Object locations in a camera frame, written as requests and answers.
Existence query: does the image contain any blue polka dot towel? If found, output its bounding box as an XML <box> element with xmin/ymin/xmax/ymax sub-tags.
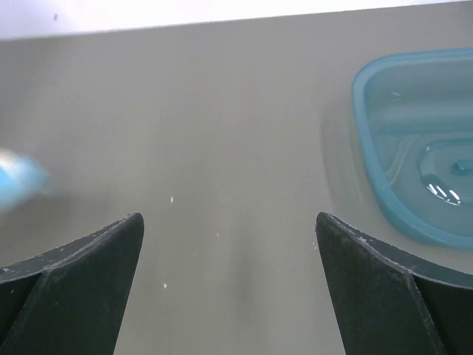
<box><xmin>1</xmin><ymin>148</ymin><xmax>55</xmax><ymax>214</ymax></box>

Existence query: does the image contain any translucent blue plastic container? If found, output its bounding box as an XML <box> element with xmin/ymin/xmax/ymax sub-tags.
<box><xmin>352</xmin><ymin>48</ymin><xmax>472</xmax><ymax>250</ymax></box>

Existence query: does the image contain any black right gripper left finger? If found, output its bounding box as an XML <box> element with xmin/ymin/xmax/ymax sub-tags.
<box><xmin>1</xmin><ymin>213</ymin><xmax>144</xmax><ymax>354</ymax></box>

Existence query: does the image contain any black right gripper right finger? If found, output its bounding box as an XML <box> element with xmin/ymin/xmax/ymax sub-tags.
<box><xmin>316</xmin><ymin>212</ymin><xmax>472</xmax><ymax>354</ymax></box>

